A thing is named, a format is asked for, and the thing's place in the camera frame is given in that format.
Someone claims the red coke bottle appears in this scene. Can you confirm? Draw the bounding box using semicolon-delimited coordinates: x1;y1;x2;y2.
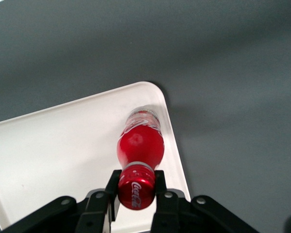
116;104;165;210

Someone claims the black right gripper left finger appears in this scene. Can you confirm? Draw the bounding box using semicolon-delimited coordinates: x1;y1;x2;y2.
0;169;122;233

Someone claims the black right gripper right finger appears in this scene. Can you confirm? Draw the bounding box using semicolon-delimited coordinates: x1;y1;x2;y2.
151;170;260;233

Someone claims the white plastic tray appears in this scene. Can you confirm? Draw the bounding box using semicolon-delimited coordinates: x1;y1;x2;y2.
0;81;192;231

